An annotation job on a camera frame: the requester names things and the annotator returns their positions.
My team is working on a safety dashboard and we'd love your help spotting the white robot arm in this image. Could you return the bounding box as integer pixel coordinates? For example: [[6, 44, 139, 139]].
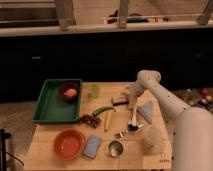
[[129, 70, 213, 171]]

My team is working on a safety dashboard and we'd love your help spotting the dark brown bowl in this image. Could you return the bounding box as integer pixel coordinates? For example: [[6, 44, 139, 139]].
[[58, 82, 79, 101]]

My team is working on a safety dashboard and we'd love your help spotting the red bowl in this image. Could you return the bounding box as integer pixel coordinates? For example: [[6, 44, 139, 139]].
[[52, 129, 85, 161]]

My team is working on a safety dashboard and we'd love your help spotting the blue triangular cloth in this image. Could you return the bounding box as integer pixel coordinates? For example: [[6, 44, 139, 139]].
[[137, 101, 153, 124]]

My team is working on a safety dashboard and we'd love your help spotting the yellow pencil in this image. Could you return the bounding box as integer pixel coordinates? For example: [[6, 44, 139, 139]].
[[104, 111, 110, 132]]

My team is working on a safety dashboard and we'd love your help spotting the green pea pod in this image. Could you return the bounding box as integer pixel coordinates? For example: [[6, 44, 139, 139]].
[[92, 106, 115, 117]]

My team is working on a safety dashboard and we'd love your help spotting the brown dried fruit pile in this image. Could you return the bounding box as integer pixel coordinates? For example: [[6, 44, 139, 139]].
[[79, 114, 101, 128]]

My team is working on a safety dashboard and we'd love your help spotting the small metal cup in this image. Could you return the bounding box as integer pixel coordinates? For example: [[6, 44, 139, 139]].
[[108, 141, 123, 158]]

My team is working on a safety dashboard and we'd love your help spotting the orange fruit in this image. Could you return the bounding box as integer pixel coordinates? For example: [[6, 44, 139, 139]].
[[64, 89, 77, 98]]

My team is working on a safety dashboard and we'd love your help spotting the blue sponge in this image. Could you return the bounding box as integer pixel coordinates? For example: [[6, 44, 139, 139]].
[[83, 135, 102, 159]]

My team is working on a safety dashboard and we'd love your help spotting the green plastic tray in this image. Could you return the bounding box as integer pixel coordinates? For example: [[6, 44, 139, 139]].
[[32, 79, 82, 124]]

